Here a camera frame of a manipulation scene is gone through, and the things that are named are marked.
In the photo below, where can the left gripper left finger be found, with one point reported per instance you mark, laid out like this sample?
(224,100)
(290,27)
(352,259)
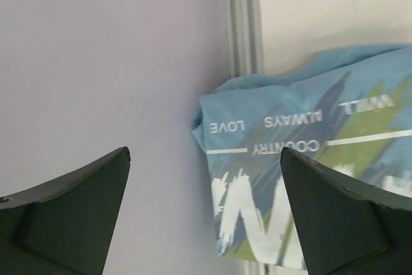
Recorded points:
(65,225)

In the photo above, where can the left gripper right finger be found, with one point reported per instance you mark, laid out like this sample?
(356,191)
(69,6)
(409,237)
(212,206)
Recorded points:
(344,225)

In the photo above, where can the light blue t-shirt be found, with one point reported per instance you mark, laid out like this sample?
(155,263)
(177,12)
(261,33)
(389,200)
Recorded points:
(349,109)

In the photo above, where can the left aluminium frame post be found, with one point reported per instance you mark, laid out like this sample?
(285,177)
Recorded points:
(244,37)

